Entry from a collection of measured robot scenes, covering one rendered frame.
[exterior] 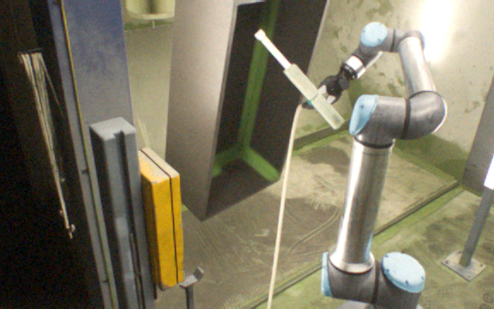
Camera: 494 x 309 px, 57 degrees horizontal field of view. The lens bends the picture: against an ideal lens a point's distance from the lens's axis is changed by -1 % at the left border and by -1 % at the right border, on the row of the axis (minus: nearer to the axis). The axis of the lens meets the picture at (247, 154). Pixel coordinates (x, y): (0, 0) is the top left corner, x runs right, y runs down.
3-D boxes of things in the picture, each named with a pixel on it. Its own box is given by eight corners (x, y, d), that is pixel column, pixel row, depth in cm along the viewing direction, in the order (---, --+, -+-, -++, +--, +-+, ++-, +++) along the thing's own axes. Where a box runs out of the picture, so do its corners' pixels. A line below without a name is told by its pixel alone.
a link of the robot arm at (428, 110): (458, 117, 118) (426, 24, 171) (409, 112, 120) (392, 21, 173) (447, 153, 125) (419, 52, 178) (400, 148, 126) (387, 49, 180)
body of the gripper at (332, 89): (328, 99, 189) (349, 79, 190) (337, 98, 181) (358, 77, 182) (317, 85, 188) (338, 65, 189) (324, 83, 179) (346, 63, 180)
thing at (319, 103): (326, 121, 199) (348, 121, 177) (318, 129, 199) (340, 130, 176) (251, 37, 190) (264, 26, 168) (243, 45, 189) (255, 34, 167)
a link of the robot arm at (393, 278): (419, 323, 152) (431, 285, 143) (368, 314, 155) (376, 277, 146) (413, 289, 165) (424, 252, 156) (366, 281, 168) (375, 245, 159)
